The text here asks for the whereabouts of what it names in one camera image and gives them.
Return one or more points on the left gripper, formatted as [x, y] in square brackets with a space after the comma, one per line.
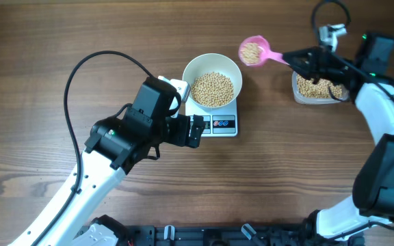
[184, 123]

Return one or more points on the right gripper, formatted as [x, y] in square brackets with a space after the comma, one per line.
[315, 63]

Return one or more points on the pink measuring scoop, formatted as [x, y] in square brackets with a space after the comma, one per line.
[266, 52]

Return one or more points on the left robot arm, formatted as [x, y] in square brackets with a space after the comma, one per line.
[114, 146]

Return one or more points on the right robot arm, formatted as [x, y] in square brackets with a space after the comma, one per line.
[372, 201]

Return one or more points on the white digital kitchen scale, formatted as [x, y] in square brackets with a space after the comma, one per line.
[218, 121]

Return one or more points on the soybeans in bowl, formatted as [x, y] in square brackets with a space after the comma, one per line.
[212, 89]

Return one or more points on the white bowl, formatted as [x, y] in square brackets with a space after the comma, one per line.
[213, 62]

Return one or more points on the soybeans in scoop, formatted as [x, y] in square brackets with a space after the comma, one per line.
[250, 53]

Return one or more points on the yellow soybeans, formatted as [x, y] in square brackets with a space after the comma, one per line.
[322, 89]

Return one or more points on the clear plastic container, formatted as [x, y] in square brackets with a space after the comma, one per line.
[315, 101]

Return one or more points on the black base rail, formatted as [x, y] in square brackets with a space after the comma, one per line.
[100, 234]

